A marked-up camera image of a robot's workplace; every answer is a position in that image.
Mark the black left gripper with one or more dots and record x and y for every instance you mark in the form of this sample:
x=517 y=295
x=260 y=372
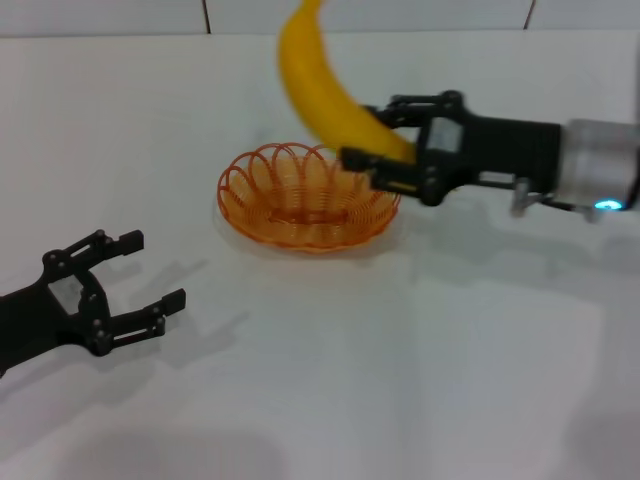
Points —
x=30 y=315

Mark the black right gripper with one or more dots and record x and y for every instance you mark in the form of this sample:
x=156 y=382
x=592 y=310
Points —
x=510 y=147

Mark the yellow banana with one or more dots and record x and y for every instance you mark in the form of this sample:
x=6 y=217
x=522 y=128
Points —
x=320 y=90

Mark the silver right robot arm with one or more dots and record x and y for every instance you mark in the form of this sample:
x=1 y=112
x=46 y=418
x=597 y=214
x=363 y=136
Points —
x=595 y=160

